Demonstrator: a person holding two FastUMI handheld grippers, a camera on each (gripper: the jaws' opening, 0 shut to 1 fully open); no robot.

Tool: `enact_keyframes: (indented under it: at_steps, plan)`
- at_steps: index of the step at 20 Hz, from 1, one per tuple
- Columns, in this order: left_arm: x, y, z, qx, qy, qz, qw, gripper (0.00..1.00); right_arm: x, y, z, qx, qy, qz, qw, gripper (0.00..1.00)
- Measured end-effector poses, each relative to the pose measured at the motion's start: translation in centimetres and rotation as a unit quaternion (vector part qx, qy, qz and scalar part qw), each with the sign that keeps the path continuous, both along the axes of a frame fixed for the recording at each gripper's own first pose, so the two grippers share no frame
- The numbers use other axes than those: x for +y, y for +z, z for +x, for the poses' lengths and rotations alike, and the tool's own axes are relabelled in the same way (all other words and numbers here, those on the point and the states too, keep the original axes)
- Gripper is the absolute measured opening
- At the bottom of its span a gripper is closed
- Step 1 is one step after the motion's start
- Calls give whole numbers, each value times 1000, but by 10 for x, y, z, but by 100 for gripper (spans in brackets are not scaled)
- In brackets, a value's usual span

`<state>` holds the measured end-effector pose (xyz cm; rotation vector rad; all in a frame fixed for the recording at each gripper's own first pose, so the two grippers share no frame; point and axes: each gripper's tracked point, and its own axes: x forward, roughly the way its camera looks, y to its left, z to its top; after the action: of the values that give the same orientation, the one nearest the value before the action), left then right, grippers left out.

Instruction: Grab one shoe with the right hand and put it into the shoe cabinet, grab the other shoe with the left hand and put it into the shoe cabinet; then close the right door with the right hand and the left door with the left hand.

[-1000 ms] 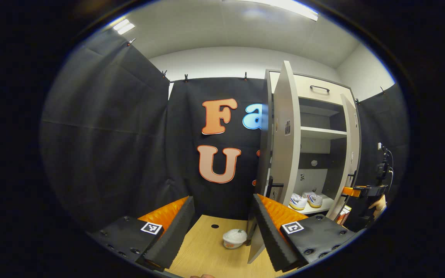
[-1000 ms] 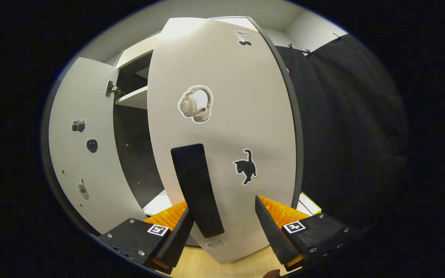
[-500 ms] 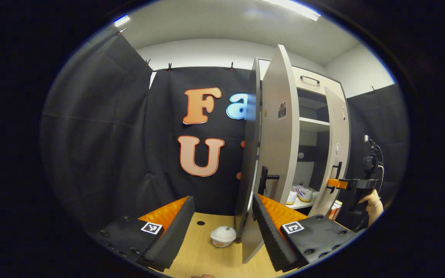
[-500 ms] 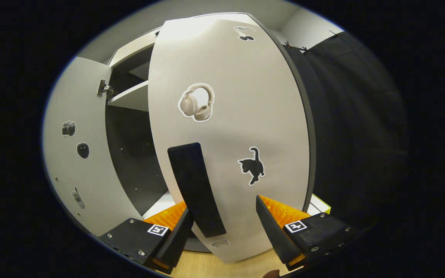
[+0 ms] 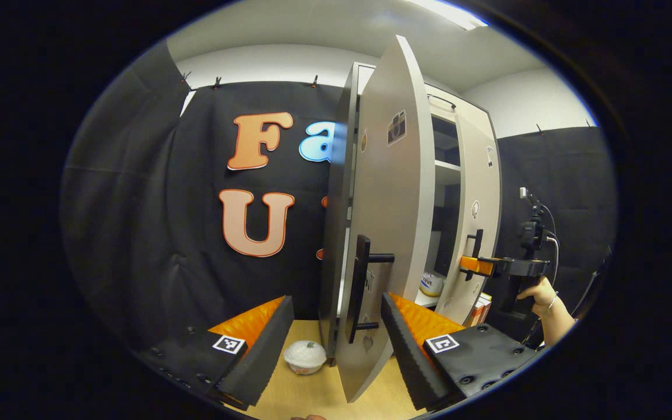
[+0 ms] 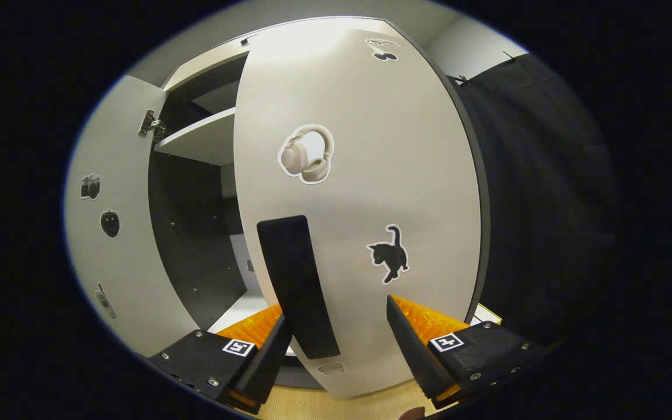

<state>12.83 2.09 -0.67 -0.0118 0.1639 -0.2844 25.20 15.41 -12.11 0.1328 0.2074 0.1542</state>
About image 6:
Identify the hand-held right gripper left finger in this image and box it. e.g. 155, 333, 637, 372
149, 302, 295, 416

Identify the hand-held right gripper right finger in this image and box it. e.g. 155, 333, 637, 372
386, 295, 550, 410

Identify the white grey shoe cabinet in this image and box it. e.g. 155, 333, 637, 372
126, 32, 326, 390

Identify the white shoe cabinet door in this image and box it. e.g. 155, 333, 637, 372
63, 75, 200, 358
233, 16, 492, 401

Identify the metal door hinge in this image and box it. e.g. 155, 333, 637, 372
138, 108, 168, 141

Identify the yellow white object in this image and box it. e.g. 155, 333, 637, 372
469, 303, 503, 327

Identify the black backdrop cloth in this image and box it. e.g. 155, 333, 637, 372
447, 51, 620, 352

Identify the black door handle bar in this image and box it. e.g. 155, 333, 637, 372
256, 215, 341, 361

